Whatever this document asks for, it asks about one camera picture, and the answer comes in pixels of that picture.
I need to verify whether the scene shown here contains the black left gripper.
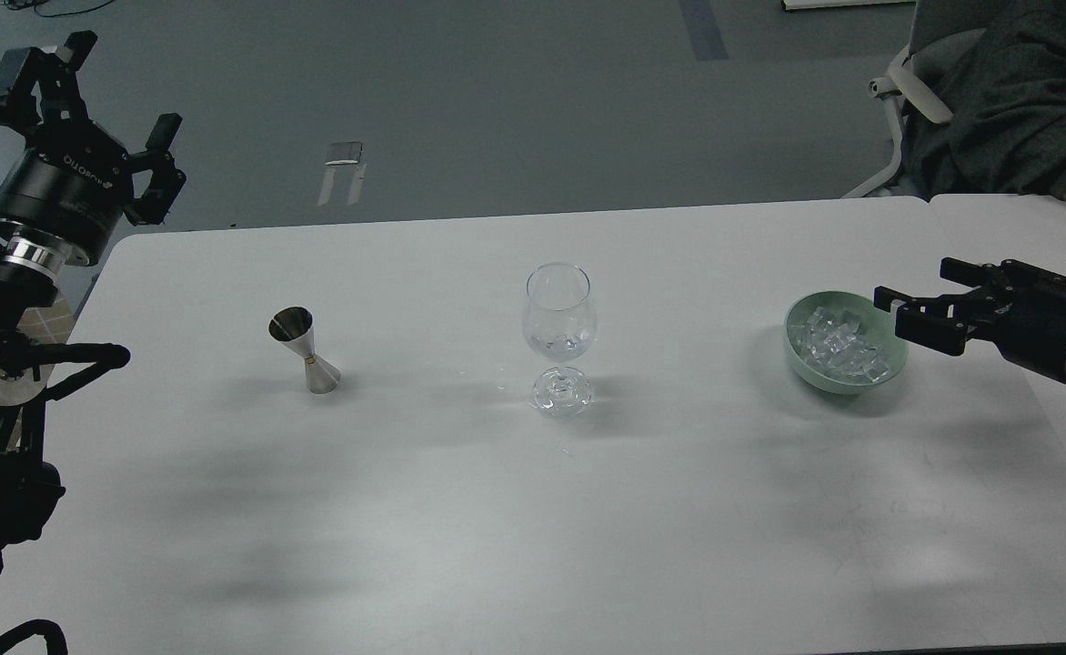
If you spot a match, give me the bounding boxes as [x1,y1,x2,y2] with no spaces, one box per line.
[0,32,187,267]

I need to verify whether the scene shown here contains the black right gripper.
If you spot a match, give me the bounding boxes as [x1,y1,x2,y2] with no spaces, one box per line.
[873,257,1066,383]

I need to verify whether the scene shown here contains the clear ice cubes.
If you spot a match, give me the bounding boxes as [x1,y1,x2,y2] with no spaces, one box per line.
[788,306,893,383]

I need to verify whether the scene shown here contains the steel cocktail jigger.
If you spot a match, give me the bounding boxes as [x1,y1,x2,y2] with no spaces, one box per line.
[267,307,341,395]

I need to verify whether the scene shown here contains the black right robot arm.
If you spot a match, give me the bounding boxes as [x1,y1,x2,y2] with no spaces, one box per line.
[871,257,1066,385]

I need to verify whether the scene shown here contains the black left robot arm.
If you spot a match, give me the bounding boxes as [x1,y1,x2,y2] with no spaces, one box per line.
[0,32,185,654]

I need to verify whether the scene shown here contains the clear wine glass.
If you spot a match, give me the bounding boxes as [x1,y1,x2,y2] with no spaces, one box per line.
[522,262,597,418]

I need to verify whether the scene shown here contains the green bowl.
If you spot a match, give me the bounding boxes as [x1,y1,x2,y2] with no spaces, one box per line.
[782,290,909,395]

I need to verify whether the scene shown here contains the beige checkered chair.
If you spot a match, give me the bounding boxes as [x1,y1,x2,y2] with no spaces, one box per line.
[0,291,76,447]

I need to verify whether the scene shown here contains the person in grey hoodie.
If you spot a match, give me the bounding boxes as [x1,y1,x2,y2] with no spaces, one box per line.
[906,1,1066,202]

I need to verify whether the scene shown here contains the black floor cables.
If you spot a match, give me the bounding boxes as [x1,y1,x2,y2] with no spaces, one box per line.
[0,0,117,39]

